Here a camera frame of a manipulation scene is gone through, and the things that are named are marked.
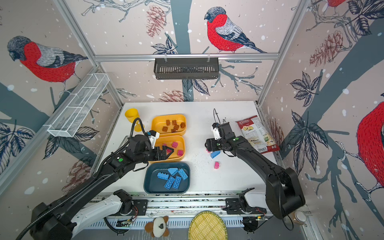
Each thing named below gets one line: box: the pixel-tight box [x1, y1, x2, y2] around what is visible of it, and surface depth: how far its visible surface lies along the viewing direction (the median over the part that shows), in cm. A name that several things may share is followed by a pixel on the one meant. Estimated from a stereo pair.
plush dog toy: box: [145, 216, 170, 238], surface depth 68 cm
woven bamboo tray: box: [188, 210, 228, 240], surface depth 69 cm
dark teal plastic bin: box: [143, 162, 191, 195], surface depth 83 cm
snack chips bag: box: [235, 115, 281, 154], surface depth 100 cm
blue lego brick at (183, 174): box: [178, 168, 189, 181], surface depth 85 cm
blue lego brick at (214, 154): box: [210, 150, 221, 159], surface depth 92 cm
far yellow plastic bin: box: [151, 114, 187, 136], surface depth 109 cm
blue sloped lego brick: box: [167, 167, 179, 177], surface depth 85 cm
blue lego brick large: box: [172, 175, 182, 190], surface depth 81 cm
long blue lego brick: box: [157, 172, 170, 180], surface depth 83 cm
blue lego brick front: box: [163, 176, 176, 190], surface depth 81 cm
